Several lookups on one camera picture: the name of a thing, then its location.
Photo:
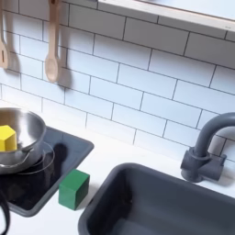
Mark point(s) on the black stove top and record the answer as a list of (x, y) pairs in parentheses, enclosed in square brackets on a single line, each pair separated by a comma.
[(61, 159)]

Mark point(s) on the green block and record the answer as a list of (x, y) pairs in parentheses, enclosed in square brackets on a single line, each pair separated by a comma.
[(72, 189)]

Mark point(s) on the wooden spoon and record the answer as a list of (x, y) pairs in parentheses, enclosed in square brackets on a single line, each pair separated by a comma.
[(52, 61)]

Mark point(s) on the steel pot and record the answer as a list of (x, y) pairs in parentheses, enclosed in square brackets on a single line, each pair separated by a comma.
[(26, 127)]

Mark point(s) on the dark grey tap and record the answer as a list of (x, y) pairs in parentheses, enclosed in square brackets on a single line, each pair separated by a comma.
[(202, 159)]

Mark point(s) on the dark grey sink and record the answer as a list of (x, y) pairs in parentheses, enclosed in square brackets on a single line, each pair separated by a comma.
[(165, 205)]

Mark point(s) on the yellow block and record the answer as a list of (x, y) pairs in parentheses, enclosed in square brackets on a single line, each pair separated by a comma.
[(7, 139)]

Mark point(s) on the wooden slotted spatula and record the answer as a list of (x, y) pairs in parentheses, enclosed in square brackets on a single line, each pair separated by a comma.
[(3, 52)]

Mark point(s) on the white wall shelf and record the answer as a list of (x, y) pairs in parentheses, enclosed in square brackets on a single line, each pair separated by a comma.
[(183, 10)]

